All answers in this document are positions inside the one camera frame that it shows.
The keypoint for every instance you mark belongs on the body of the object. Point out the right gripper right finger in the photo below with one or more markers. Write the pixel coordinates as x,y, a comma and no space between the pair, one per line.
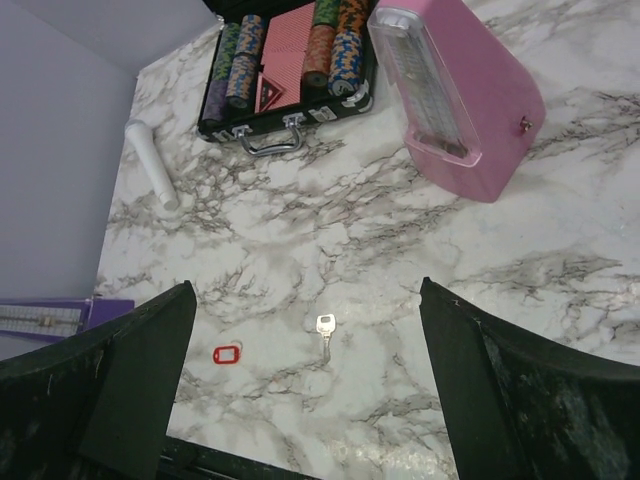
519,406

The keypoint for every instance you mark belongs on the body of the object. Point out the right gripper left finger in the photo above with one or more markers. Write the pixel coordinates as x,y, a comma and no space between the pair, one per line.
97,405

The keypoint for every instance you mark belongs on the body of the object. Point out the red key tag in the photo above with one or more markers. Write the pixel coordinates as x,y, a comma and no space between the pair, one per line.
227,354

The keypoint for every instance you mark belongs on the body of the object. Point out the silver key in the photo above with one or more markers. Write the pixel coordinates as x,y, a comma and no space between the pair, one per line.
325,326

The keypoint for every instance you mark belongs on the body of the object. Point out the purple metronome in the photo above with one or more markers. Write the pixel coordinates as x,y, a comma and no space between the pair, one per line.
52,320

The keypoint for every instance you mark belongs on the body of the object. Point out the white microphone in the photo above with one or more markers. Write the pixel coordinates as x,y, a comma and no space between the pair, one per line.
140,136

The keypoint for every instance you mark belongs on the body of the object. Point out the pink metronome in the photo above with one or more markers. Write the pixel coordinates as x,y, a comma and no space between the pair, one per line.
471,109

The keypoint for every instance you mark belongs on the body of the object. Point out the red playing card deck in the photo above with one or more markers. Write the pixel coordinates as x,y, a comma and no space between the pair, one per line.
279,80

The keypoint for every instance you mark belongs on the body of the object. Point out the black poker chip case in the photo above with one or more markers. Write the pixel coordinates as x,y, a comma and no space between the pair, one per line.
338,74

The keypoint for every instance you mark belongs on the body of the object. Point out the black mounting rail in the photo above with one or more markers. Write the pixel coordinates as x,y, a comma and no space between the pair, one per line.
181,459

